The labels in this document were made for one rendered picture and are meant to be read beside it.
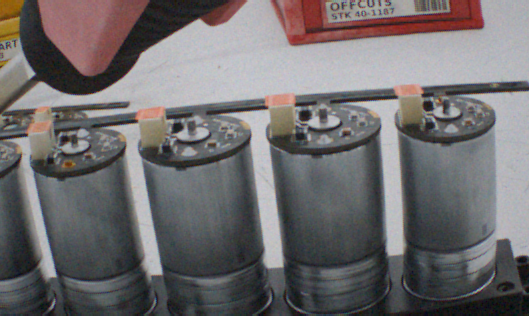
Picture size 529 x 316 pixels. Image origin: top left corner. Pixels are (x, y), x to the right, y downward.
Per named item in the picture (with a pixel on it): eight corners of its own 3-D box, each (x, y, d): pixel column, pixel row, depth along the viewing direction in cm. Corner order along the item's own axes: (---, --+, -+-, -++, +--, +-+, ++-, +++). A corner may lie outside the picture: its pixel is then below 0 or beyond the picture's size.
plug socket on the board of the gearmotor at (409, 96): (434, 123, 24) (432, 94, 24) (398, 126, 24) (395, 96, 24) (431, 110, 25) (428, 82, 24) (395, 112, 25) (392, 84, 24)
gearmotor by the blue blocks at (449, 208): (497, 319, 25) (502, 127, 23) (405, 336, 25) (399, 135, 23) (488, 274, 27) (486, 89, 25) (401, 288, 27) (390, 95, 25)
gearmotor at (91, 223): (158, 355, 26) (115, 161, 24) (68, 354, 26) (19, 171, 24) (167, 307, 28) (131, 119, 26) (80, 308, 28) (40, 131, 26)
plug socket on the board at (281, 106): (308, 133, 24) (304, 103, 24) (267, 137, 24) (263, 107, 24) (308, 119, 25) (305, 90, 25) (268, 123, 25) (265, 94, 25)
